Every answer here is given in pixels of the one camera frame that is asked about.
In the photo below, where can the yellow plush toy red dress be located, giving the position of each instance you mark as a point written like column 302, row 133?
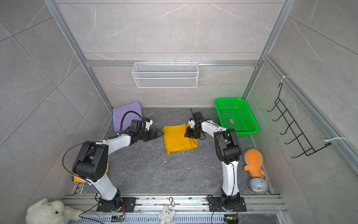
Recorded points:
column 77, row 179

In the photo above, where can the yellow t-shirt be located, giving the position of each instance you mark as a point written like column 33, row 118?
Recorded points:
column 175, row 140

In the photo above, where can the grey round plush head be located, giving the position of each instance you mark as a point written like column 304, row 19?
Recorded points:
column 258, row 186

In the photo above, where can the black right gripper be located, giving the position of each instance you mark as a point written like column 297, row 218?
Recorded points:
column 190, row 134

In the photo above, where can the small white plush toy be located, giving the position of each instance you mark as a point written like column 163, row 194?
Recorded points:
column 166, row 215

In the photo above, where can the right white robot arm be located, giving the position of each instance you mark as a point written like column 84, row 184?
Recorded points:
column 228, row 151

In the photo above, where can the white wire mesh basket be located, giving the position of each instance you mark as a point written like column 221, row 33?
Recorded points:
column 166, row 75

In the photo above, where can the black wire hook rack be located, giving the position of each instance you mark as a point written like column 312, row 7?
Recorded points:
column 293, row 127

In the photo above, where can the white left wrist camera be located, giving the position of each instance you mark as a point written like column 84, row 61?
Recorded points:
column 148, row 123

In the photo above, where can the white plush bear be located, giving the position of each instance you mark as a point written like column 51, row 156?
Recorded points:
column 45, row 212

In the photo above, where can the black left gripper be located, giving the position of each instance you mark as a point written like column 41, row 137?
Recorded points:
column 156, row 135

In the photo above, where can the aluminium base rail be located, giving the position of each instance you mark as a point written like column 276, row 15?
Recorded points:
column 199, row 209

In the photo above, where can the green plastic basket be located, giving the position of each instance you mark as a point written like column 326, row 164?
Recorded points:
column 235, row 113

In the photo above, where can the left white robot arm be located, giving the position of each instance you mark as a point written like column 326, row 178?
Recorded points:
column 91, row 162

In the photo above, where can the orange plush toy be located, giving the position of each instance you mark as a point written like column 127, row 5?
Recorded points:
column 254, row 162

